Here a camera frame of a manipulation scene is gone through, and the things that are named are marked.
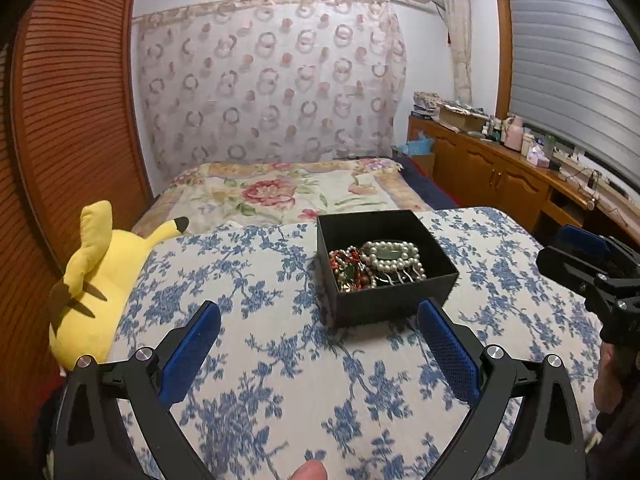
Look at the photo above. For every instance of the dark blue bed sheet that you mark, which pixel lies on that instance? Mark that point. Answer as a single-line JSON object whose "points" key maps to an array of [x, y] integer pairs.
{"points": [[424, 186]]}

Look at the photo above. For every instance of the right hand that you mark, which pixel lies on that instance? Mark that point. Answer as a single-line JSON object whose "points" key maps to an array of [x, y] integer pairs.
{"points": [[610, 390]]}

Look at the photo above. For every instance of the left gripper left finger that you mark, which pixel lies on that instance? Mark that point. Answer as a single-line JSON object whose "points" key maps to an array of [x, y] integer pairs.
{"points": [[167, 371]]}

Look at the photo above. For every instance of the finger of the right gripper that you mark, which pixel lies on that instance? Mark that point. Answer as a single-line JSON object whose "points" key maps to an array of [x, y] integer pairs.
{"points": [[576, 268], [582, 244]]}

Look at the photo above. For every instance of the black square jewelry box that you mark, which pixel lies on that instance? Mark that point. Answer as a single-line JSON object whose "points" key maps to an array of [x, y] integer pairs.
{"points": [[361, 290]]}

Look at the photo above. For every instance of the blue paper bag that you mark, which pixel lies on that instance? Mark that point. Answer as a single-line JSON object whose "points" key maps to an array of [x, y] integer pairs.
{"points": [[420, 146]]}

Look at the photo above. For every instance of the pink circle pattern curtain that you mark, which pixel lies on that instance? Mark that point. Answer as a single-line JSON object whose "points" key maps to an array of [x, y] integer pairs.
{"points": [[250, 81]]}

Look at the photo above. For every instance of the wooden side cabinet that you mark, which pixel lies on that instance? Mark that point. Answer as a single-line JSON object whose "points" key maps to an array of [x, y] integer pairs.
{"points": [[476, 173]]}

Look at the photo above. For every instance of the pale jade bangle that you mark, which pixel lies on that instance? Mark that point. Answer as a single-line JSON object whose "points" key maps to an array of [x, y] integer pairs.
{"points": [[390, 253]]}

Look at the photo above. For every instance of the brown louvered wardrobe door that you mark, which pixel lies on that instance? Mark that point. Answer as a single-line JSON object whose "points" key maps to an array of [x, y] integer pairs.
{"points": [[68, 139]]}

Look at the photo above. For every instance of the floral quilt on bed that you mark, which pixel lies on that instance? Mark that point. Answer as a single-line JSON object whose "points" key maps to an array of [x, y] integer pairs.
{"points": [[277, 194]]}

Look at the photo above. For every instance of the blue floral white cloth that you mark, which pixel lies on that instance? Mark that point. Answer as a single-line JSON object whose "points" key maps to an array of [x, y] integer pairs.
{"points": [[280, 388]]}

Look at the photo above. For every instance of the yellow Pikachu plush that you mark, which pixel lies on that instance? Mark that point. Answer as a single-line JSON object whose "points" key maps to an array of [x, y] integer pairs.
{"points": [[86, 304]]}

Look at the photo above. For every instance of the pink thermos bottle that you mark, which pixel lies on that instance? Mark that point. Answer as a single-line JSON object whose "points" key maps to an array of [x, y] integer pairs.
{"points": [[513, 133]]}

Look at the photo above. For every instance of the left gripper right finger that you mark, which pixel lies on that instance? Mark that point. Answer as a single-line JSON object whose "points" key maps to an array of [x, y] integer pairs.
{"points": [[472, 370]]}

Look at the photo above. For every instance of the grey window blind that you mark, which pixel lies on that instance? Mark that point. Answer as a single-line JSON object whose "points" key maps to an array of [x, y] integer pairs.
{"points": [[575, 74]]}

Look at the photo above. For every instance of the left hand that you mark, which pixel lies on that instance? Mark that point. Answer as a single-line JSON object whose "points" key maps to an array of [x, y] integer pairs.
{"points": [[310, 470]]}

